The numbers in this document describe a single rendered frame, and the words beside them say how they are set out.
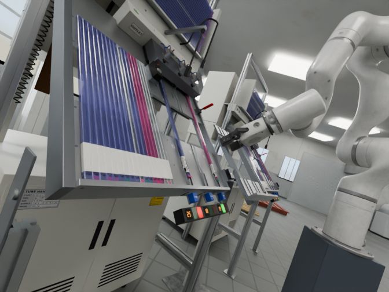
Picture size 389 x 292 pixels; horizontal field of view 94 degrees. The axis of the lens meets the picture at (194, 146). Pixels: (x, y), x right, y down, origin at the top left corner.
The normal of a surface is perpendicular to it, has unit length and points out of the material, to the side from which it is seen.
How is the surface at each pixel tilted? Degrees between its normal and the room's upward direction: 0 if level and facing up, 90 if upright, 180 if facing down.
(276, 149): 90
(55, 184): 90
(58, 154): 90
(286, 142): 90
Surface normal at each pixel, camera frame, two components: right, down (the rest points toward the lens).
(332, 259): -0.14, -0.07
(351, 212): -0.58, -0.22
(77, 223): 0.77, 0.27
